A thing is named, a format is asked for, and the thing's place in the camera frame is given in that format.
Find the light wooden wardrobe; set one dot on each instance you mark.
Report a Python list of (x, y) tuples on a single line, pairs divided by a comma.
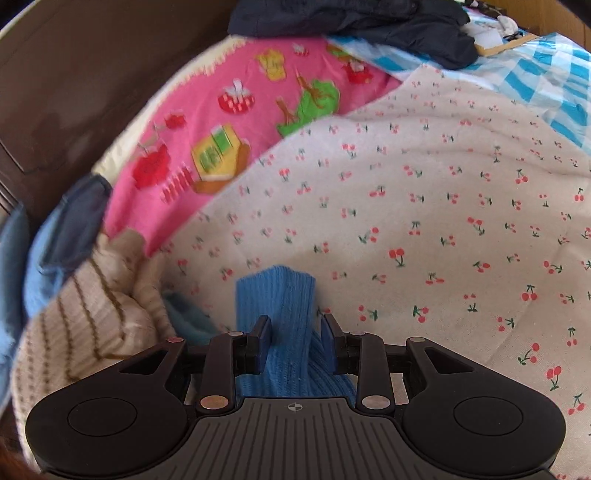
[(531, 14)]

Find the dark navy jacket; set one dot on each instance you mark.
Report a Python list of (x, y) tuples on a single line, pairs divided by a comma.
[(369, 23)]

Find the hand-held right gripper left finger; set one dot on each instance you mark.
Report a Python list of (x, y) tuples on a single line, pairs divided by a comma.
[(263, 333)]

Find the cherry print bed sheet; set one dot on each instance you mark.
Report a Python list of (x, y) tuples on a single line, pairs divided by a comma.
[(415, 207)]

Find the white crumpled cloth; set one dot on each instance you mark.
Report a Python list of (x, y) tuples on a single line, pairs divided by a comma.
[(485, 28)]

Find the beige striped knit garment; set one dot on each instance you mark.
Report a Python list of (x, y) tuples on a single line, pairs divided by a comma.
[(69, 323)]

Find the small wooden board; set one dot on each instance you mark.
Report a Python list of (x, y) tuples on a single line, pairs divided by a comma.
[(501, 46)]

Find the blue denim garment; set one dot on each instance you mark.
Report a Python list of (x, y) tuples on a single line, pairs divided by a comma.
[(69, 221)]

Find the dark brown wooden furniture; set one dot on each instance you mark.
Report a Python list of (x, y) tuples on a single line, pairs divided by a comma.
[(69, 69)]

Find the pink printed blanket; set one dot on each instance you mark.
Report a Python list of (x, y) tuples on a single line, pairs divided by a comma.
[(207, 124)]

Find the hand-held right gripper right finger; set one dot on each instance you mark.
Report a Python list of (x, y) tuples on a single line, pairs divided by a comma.
[(328, 333)]

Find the blue checked quilt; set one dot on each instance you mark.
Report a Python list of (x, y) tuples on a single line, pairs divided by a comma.
[(545, 69)]

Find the teal cloth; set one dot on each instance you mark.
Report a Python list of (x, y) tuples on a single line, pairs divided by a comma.
[(189, 314)]

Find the blue knit sweater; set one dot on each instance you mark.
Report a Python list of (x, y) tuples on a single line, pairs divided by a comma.
[(277, 300)]

